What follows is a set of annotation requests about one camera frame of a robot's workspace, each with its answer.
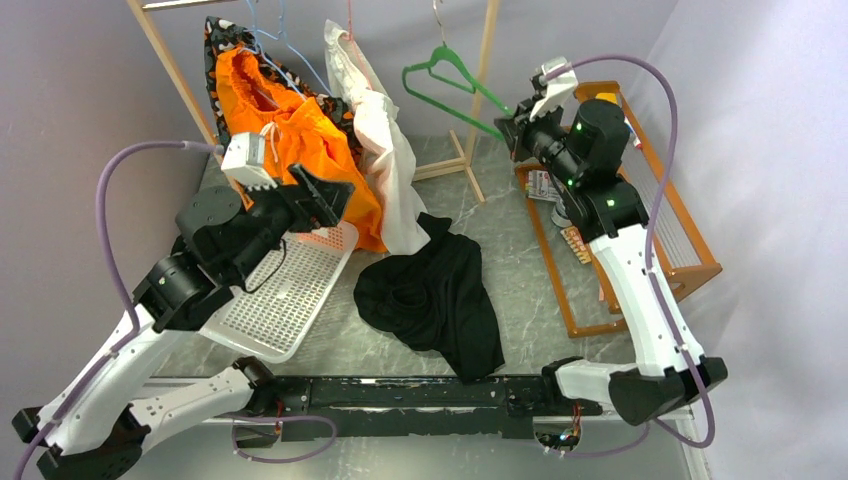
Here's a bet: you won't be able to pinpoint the blue wire hanger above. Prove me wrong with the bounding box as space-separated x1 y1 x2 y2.
244 1 332 95

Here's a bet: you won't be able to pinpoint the orange pill blister strip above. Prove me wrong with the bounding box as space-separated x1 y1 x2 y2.
560 225 592 265

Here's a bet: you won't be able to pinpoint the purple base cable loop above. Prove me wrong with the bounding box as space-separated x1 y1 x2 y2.
230 414 339 465

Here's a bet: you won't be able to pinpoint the green plastic hanger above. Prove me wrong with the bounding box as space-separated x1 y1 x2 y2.
401 0 515 142

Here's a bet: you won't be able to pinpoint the wooden clothes rack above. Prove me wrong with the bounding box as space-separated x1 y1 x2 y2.
127 0 508 204

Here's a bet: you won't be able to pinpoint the orange shorts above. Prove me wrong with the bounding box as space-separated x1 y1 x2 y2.
215 50 387 253

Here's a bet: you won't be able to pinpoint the black shorts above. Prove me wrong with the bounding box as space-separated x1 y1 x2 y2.
353 213 505 383

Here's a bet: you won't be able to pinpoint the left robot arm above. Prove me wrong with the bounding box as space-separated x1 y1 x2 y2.
12 135 355 479

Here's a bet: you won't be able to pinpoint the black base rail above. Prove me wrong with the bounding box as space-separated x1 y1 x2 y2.
241 374 604 441

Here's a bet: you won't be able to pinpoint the white shorts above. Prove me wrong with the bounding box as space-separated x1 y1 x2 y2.
323 20 430 255

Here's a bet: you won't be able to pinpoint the orange wooden shelf rack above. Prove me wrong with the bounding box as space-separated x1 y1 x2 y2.
525 81 722 338

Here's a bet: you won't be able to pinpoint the pink hanger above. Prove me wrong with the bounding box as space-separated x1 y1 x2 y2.
345 0 373 89

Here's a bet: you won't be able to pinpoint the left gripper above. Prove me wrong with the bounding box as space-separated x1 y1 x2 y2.
230 160 356 279

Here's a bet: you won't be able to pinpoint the snack packet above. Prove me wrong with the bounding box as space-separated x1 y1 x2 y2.
525 170 559 203

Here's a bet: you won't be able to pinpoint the white plastic basket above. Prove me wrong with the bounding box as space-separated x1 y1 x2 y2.
199 221 359 364

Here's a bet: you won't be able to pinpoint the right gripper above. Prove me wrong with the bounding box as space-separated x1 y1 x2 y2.
494 92 585 186

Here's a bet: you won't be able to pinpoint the patterned dark shorts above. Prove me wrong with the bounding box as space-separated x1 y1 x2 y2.
204 16 364 173

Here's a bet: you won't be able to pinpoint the yellow sponge block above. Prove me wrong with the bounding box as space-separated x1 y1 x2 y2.
595 92 619 105

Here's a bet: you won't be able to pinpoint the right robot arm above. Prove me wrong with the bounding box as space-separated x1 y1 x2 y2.
495 57 728 426

